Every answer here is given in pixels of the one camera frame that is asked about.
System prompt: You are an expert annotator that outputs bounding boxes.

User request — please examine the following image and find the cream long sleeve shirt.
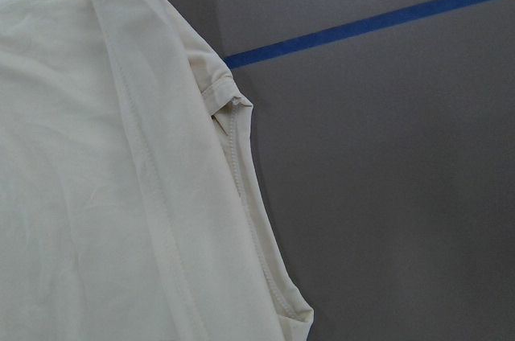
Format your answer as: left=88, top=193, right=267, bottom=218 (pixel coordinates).
left=1, top=0, right=314, bottom=340

